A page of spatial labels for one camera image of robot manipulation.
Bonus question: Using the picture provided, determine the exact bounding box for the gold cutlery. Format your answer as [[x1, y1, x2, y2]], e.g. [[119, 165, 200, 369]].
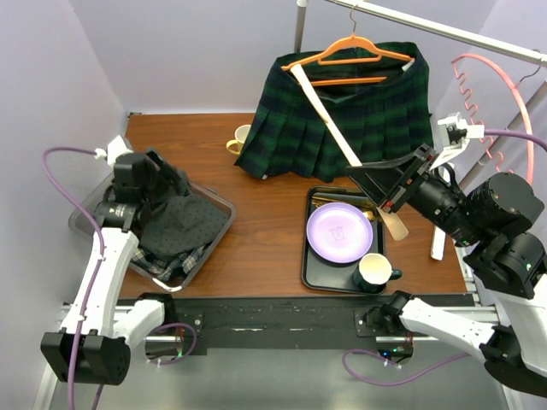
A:
[[311, 193, 380, 221]]

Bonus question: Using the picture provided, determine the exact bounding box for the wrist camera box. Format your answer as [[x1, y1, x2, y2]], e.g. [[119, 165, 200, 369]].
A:
[[93, 135, 133, 167], [432, 113, 485, 169]]

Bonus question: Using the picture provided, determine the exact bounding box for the clear plastic storage bin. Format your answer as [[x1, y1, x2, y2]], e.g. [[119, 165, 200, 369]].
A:
[[68, 175, 236, 293]]

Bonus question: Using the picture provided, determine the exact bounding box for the cream plastic hanger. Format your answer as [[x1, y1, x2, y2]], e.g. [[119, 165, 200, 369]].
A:
[[290, 64, 409, 241]]

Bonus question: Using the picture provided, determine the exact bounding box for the orange plastic hanger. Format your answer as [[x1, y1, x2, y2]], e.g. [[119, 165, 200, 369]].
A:
[[281, 4, 415, 88]]

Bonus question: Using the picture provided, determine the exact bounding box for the yellow mug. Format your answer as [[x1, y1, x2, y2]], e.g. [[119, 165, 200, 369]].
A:
[[226, 125, 251, 155]]

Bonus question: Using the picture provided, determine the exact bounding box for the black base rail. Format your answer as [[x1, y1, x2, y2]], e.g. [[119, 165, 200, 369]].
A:
[[174, 296, 409, 354]]

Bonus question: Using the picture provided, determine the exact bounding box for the green mug cream inside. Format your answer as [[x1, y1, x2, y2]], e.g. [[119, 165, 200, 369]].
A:
[[352, 253, 403, 294]]

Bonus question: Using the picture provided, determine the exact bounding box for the white clothes rack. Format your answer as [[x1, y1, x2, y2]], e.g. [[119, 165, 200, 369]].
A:
[[291, 0, 547, 262]]

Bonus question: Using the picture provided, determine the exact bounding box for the green plaid pleated skirt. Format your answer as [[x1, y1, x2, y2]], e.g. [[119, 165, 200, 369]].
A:
[[235, 42, 432, 182]]

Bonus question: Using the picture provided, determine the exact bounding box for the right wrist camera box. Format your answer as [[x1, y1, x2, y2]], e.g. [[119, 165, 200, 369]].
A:
[[432, 113, 485, 169]]

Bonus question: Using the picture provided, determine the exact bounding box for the pink wavy hanger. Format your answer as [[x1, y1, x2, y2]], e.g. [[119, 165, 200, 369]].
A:
[[452, 53, 546, 186]]

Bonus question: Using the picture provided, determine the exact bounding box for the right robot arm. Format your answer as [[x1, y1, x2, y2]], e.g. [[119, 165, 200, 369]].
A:
[[346, 145, 546, 397]]

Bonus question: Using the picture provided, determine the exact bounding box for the grey dotted skirt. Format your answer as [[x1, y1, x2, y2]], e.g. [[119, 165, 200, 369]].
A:
[[139, 170, 228, 260]]

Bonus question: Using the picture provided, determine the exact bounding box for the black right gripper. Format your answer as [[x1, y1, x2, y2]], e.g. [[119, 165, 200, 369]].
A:
[[342, 139, 483, 243]]

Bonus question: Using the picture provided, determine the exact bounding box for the navy white plaid skirt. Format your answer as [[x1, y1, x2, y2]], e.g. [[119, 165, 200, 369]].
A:
[[131, 244, 210, 282]]

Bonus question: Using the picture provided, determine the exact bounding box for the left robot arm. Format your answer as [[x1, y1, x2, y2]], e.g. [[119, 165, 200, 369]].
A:
[[40, 149, 179, 386]]

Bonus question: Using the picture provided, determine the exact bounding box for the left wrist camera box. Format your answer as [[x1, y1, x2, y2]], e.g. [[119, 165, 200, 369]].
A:
[[93, 135, 133, 167]]

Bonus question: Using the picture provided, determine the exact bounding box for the lavender round plate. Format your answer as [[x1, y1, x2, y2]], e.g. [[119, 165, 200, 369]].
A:
[[306, 202, 374, 264]]

